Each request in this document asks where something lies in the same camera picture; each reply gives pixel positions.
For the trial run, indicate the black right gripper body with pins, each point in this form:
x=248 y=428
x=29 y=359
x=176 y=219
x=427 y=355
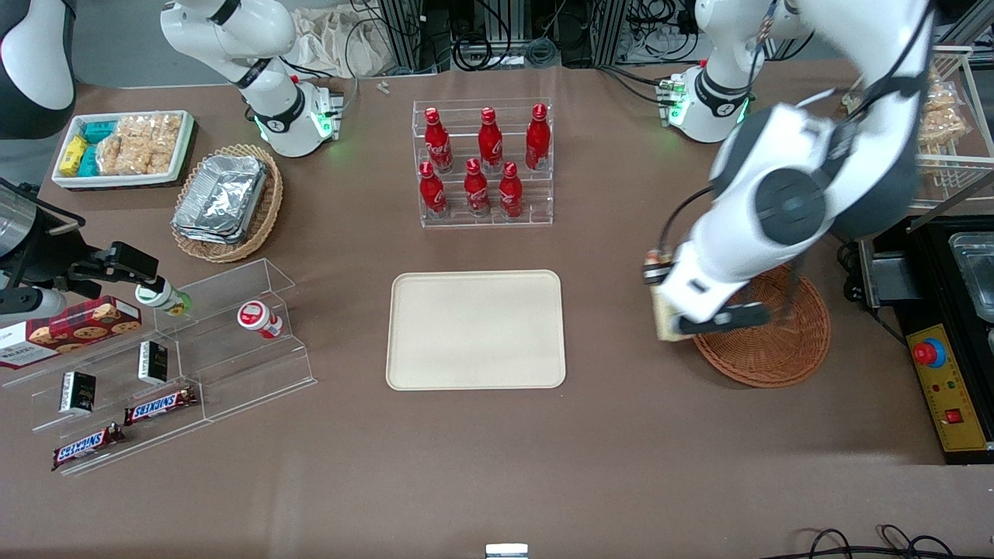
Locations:
x=56 y=260

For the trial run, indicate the tan bread sandwich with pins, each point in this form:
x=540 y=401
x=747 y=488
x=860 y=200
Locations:
x=666 y=310

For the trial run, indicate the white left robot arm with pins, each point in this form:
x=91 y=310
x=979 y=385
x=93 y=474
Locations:
x=808 y=147

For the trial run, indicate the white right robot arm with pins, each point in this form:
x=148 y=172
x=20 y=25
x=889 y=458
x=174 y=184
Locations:
x=272 y=109

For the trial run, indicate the round brown wicker basket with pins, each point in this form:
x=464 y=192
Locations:
x=776 y=357

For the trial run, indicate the oval light wicker basket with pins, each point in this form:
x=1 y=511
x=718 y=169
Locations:
x=264 y=210

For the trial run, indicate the cream rectangular plastic tray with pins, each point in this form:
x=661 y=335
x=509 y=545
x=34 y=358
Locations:
x=475 y=330

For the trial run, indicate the green lidded snack cup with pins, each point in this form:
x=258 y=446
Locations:
x=159 y=297

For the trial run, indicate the red tartan cookie box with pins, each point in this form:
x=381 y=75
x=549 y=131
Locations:
x=70 y=330

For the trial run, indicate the white rectangular snack bin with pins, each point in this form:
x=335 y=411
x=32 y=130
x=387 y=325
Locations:
x=124 y=181

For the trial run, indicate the small black white box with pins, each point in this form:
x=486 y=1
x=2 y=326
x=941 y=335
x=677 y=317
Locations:
x=78 y=392
x=153 y=362

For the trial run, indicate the teal snack packet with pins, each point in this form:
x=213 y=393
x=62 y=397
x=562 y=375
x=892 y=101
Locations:
x=88 y=161
x=101 y=130

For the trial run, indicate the yellow snack packet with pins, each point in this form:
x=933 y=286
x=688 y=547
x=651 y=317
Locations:
x=74 y=154

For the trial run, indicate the clear rice cracker bag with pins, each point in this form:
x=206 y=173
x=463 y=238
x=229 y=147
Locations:
x=120 y=154
x=941 y=116
x=159 y=136

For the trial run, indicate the stacked aluminium foil containers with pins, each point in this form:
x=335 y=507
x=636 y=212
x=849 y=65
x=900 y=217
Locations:
x=221 y=198

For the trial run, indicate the red lidded snack cup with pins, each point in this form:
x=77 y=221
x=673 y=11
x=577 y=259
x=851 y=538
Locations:
x=256 y=317

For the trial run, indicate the brown Snickers chocolate bar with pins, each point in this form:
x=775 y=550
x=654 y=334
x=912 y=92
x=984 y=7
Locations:
x=87 y=446
x=159 y=405

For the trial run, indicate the clear acrylic stepped display stand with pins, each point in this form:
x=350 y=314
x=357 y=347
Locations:
x=233 y=365

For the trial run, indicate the red cola bottle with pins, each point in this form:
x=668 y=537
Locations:
x=489 y=144
x=437 y=144
x=432 y=192
x=537 y=140
x=510 y=192
x=476 y=190

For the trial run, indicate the black heating appliance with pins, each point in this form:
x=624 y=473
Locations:
x=924 y=272

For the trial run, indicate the clear acrylic bottle rack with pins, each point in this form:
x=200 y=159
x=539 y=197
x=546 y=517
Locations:
x=481 y=221

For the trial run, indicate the red emergency stop button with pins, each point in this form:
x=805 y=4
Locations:
x=929 y=353

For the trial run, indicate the steel pan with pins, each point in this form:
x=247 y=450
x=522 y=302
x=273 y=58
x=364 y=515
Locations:
x=974 y=272

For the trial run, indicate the yellow control panel box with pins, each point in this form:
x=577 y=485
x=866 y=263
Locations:
x=951 y=404

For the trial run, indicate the white plastic bag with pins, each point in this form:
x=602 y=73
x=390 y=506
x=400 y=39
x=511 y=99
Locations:
x=334 y=39

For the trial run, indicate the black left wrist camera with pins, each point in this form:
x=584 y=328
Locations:
x=730 y=318

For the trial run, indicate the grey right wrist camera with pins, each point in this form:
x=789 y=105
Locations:
x=35 y=303

